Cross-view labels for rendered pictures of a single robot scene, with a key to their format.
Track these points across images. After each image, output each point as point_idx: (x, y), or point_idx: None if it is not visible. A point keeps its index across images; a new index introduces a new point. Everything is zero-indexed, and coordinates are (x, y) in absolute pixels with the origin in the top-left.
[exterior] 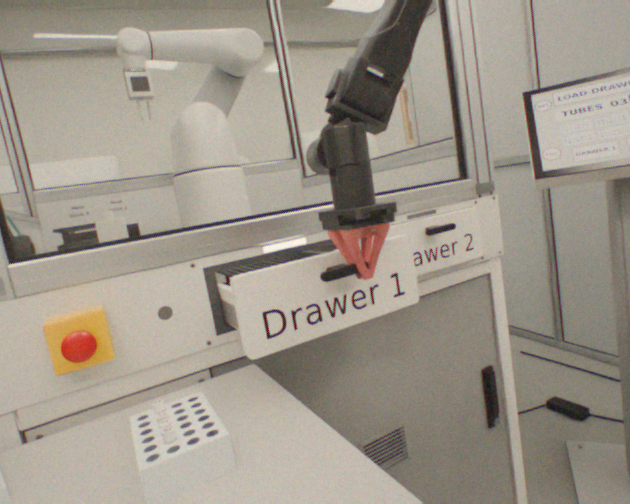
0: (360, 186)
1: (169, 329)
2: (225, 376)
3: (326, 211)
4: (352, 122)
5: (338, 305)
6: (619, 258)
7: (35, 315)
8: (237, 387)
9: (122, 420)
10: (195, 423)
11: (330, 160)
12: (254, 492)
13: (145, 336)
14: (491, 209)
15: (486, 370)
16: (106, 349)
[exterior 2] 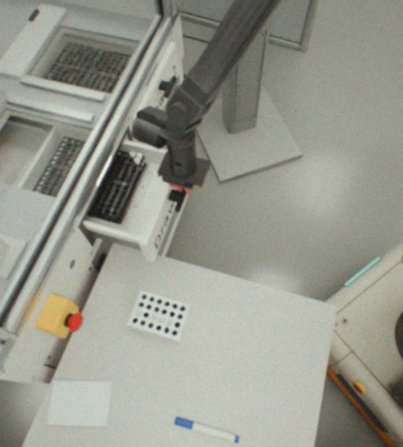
0: (194, 165)
1: (76, 267)
2: (110, 261)
3: (167, 175)
4: (189, 135)
5: (172, 206)
6: None
7: (29, 330)
8: (130, 266)
9: (94, 320)
10: (167, 308)
11: (177, 159)
12: (209, 313)
13: (69, 282)
14: (178, 30)
15: None
16: (76, 309)
